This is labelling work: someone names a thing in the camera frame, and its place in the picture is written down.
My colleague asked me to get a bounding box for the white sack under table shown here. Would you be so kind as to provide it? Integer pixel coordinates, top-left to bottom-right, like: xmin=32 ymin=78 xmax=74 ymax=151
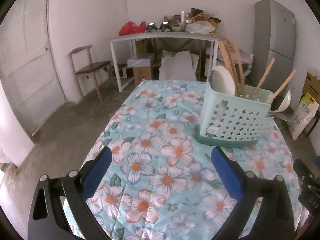
xmin=159 ymin=50 xmax=199 ymax=81

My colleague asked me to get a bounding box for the mint green utensil basket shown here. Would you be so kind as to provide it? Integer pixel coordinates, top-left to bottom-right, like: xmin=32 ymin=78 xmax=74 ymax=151
xmin=195 ymin=84 xmax=273 ymax=147

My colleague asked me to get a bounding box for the white plastic bag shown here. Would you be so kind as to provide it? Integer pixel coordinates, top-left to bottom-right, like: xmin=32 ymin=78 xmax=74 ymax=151
xmin=186 ymin=21 xmax=215 ymax=34

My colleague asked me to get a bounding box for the cardboard box right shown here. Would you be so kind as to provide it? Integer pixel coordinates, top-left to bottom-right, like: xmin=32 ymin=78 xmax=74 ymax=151
xmin=302 ymin=72 xmax=320 ymax=103

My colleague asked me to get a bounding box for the cardboard box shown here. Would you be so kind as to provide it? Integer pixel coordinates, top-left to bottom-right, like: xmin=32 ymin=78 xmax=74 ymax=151
xmin=302 ymin=72 xmax=320 ymax=103
xmin=133 ymin=67 xmax=153 ymax=86

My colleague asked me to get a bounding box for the white yellow sack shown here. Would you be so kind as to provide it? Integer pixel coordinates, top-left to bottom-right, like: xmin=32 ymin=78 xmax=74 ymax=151
xmin=289 ymin=93 xmax=319 ymax=140

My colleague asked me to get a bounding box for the floral blue tablecloth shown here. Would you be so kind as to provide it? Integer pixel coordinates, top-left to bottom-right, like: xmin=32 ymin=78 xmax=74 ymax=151
xmin=86 ymin=80 xmax=302 ymax=239

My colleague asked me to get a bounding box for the wooden chair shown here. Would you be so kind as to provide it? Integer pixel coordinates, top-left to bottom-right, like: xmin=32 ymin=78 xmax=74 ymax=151
xmin=68 ymin=44 xmax=115 ymax=102

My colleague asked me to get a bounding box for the orange plastic bag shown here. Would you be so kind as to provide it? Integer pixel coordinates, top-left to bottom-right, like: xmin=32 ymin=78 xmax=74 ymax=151
xmin=189 ymin=12 xmax=212 ymax=23

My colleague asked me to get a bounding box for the white plastic rice paddle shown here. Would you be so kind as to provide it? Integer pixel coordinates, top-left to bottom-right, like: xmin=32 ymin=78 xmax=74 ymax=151
xmin=208 ymin=66 xmax=235 ymax=96

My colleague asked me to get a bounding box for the red plastic bag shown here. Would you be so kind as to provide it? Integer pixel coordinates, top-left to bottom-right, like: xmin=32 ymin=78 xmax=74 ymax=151
xmin=119 ymin=21 xmax=146 ymax=36

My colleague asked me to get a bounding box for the white door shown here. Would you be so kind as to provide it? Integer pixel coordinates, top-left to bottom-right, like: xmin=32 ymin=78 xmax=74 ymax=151
xmin=1 ymin=0 xmax=66 ymax=137

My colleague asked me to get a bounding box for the grey refrigerator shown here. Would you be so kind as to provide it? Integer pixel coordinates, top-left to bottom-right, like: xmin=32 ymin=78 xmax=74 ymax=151
xmin=249 ymin=0 xmax=297 ymax=92

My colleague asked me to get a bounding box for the white side table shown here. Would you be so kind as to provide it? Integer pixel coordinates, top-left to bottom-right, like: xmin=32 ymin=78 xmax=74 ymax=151
xmin=109 ymin=31 xmax=226 ymax=93

